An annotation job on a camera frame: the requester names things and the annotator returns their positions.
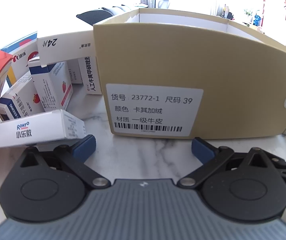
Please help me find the red hanging string ornament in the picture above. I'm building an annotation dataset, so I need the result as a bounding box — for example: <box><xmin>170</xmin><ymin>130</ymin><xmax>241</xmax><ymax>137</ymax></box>
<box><xmin>260</xmin><ymin>0</ymin><xmax>267</xmax><ymax>34</ymax></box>

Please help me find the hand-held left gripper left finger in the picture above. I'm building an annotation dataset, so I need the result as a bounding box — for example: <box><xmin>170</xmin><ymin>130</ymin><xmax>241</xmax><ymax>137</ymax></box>
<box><xmin>20</xmin><ymin>134</ymin><xmax>111</xmax><ymax>189</ymax></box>

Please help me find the white marble desktop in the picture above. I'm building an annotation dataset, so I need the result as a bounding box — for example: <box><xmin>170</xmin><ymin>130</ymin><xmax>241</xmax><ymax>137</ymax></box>
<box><xmin>0</xmin><ymin>110</ymin><xmax>286</xmax><ymax>233</ymax></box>

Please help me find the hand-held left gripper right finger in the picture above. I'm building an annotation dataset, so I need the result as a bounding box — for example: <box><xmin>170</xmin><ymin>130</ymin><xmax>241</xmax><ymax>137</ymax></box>
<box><xmin>178</xmin><ymin>137</ymin><xmax>271</xmax><ymax>189</ymax></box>

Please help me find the long white medicine box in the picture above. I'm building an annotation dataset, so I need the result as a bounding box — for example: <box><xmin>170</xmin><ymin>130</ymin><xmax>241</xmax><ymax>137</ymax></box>
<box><xmin>36</xmin><ymin>30</ymin><xmax>104</xmax><ymax>96</ymax></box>

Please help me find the green potted plant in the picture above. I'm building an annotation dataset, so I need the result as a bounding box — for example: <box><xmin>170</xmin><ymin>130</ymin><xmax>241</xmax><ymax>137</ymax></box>
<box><xmin>243</xmin><ymin>7</ymin><xmax>253</xmax><ymax>23</ymax></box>

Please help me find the blue medicine box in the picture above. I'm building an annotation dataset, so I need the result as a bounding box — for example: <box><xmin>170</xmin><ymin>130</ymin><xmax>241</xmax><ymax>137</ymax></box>
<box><xmin>0</xmin><ymin>31</ymin><xmax>38</xmax><ymax>55</ymax></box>

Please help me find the white red-bear medicine box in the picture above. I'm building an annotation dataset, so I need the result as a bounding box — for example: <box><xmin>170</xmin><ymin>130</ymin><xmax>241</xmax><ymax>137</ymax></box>
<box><xmin>10</xmin><ymin>39</ymin><xmax>41</xmax><ymax>87</ymax></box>

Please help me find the grey sofa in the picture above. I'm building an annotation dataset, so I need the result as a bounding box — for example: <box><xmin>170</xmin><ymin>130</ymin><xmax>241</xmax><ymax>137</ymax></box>
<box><xmin>100</xmin><ymin>5</ymin><xmax>136</xmax><ymax>18</ymax></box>

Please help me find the white blue-banded medicine box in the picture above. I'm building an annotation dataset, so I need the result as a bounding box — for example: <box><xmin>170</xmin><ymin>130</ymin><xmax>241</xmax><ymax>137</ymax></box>
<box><xmin>28</xmin><ymin>56</ymin><xmax>74</xmax><ymax>112</ymax></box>
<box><xmin>0</xmin><ymin>71</ymin><xmax>43</xmax><ymax>122</ymax></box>

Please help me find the small white medicine box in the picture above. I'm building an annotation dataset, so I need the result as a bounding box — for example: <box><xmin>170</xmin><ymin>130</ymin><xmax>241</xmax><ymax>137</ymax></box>
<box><xmin>0</xmin><ymin>109</ymin><xmax>86</xmax><ymax>148</ymax></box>

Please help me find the black armchair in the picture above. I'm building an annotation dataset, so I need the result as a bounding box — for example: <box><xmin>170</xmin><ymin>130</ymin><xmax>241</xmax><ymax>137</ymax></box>
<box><xmin>76</xmin><ymin>9</ymin><xmax>116</xmax><ymax>26</ymax></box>

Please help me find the tan cardboard shoe box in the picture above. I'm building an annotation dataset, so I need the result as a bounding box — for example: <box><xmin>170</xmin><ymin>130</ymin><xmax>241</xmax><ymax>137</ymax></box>
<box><xmin>93</xmin><ymin>8</ymin><xmax>286</xmax><ymax>140</ymax></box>

